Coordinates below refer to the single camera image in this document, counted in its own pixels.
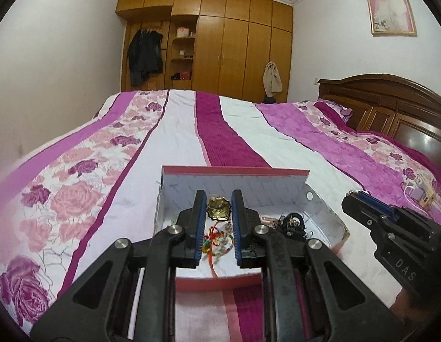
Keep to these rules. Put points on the black jewelry tangle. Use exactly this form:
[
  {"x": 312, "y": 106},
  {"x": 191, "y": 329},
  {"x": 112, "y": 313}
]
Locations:
[{"x": 293, "y": 225}]

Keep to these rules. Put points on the dark wooden headboard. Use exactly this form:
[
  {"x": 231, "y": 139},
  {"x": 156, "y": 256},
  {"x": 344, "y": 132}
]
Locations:
[{"x": 395, "y": 114}]

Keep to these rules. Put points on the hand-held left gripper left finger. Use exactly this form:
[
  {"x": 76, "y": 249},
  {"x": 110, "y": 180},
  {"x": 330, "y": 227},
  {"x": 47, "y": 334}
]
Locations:
[{"x": 198, "y": 228}]

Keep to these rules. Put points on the red cardboard box white inside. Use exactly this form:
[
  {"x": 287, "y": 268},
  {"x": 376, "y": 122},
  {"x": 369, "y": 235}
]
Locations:
[{"x": 277, "y": 192}]

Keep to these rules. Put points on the framed wall picture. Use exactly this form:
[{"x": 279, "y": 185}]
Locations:
[{"x": 390, "y": 7}]

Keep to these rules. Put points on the white round box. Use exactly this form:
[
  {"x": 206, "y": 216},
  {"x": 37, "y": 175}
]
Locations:
[{"x": 183, "y": 32}]

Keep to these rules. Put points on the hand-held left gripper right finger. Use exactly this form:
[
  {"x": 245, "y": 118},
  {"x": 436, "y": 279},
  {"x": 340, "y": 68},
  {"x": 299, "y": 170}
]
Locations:
[{"x": 237, "y": 228}]

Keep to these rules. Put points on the purple white charger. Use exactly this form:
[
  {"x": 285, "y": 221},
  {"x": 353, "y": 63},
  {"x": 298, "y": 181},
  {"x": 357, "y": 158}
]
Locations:
[{"x": 414, "y": 190}]

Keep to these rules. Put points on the pink floral pillow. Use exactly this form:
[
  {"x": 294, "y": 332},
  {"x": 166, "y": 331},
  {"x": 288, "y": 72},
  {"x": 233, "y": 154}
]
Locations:
[{"x": 336, "y": 110}]

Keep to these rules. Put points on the person's right hand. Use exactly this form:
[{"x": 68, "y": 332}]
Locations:
[{"x": 407, "y": 301}]

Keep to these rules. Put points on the black hanging jacket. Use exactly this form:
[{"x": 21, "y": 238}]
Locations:
[{"x": 145, "y": 55}]

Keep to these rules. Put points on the wooden wardrobe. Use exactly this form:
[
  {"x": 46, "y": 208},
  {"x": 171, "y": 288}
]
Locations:
[{"x": 238, "y": 42}]

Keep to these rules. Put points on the small red box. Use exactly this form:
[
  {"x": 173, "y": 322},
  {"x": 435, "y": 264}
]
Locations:
[{"x": 186, "y": 75}]

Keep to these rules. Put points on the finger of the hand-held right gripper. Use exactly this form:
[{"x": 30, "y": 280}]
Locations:
[
  {"x": 361, "y": 210},
  {"x": 379, "y": 205}
]

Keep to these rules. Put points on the pink floral bed blanket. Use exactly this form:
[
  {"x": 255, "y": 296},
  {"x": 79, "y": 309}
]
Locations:
[{"x": 99, "y": 171}]

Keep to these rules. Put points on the beige hanging garment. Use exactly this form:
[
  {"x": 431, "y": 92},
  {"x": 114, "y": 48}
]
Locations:
[{"x": 272, "y": 78}]

